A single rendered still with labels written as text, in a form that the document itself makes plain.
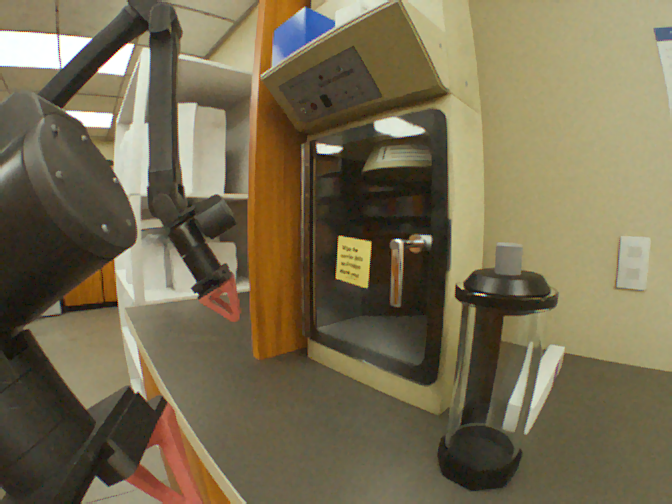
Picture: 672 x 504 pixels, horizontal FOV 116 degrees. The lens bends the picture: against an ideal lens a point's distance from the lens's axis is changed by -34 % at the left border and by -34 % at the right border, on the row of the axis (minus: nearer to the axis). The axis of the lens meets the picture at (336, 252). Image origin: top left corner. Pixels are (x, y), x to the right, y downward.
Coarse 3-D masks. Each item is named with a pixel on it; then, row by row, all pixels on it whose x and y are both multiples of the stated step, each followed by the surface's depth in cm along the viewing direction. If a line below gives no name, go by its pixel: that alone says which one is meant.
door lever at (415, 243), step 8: (392, 240) 41; (400, 240) 40; (408, 240) 42; (416, 240) 43; (392, 248) 40; (400, 248) 40; (416, 248) 43; (392, 256) 41; (400, 256) 40; (392, 264) 41; (400, 264) 40; (392, 272) 41; (400, 272) 40; (392, 280) 41; (400, 280) 40; (392, 288) 41; (400, 288) 41; (392, 296) 41; (400, 296) 41; (392, 304) 41; (400, 304) 41
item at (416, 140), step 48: (336, 144) 54; (384, 144) 47; (432, 144) 41; (336, 192) 55; (384, 192) 47; (432, 192) 41; (336, 240) 56; (384, 240) 48; (432, 240) 42; (336, 288) 57; (384, 288) 48; (432, 288) 42; (336, 336) 57; (384, 336) 49; (432, 336) 42
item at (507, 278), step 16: (496, 256) 30; (512, 256) 28; (480, 272) 30; (496, 272) 29; (512, 272) 28; (528, 272) 30; (480, 288) 28; (496, 288) 27; (512, 288) 26; (528, 288) 25; (544, 288) 26
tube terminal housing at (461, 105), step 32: (352, 0) 50; (416, 0) 40; (448, 0) 39; (448, 32) 38; (448, 64) 38; (448, 96) 39; (448, 128) 40; (480, 128) 46; (448, 160) 40; (480, 160) 46; (448, 192) 41; (480, 192) 46; (480, 224) 47; (480, 256) 48; (448, 288) 42; (448, 320) 42; (320, 352) 63; (448, 352) 42; (384, 384) 51; (416, 384) 46; (448, 384) 44
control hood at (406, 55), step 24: (360, 24) 36; (384, 24) 34; (408, 24) 32; (432, 24) 35; (312, 48) 42; (336, 48) 41; (360, 48) 39; (384, 48) 37; (408, 48) 35; (432, 48) 35; (288, 72) 49; (384, 72) 40; (408, 72) 38; (432, 72) 36; (384, 96) 43; (408, 96) 41; (336, 120) 53
